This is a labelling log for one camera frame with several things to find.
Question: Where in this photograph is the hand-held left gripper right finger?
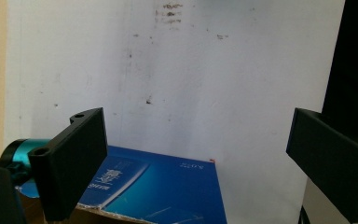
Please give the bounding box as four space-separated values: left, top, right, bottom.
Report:
285 107 358 224

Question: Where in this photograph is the white table mat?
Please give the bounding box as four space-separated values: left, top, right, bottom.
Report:
4 0 346 224

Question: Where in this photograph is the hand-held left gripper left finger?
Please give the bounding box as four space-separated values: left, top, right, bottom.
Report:
27 107 109 222

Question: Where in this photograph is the black metal frame post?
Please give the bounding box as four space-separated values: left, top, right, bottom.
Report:
321 0 358 141

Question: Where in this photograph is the blue cardboard box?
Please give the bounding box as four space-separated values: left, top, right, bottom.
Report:
15 145 227 224

